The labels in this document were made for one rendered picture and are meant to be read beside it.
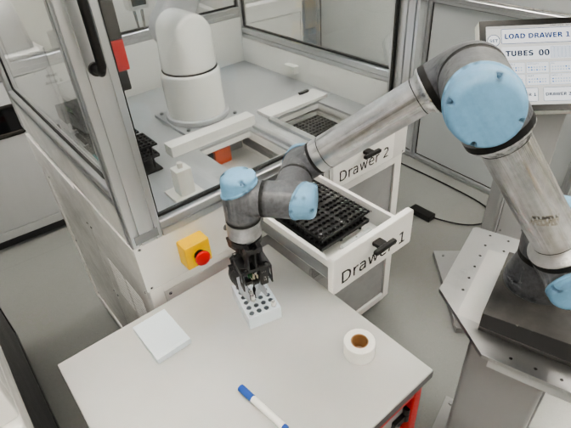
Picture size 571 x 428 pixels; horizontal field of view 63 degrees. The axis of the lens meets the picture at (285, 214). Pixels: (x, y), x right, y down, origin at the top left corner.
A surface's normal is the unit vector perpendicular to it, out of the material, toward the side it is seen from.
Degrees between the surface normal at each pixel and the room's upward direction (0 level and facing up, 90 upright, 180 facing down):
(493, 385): 90
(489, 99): 83
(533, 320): 3
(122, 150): 90
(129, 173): 90
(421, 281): 0
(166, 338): 0
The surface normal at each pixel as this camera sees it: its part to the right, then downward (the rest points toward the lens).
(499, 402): -0.56, 0.52
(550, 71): -0.08, -0.06
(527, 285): -0.73, 0.19
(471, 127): -0.25, 0.48
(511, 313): -0.10, -0.81
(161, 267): 0.64, 0.43
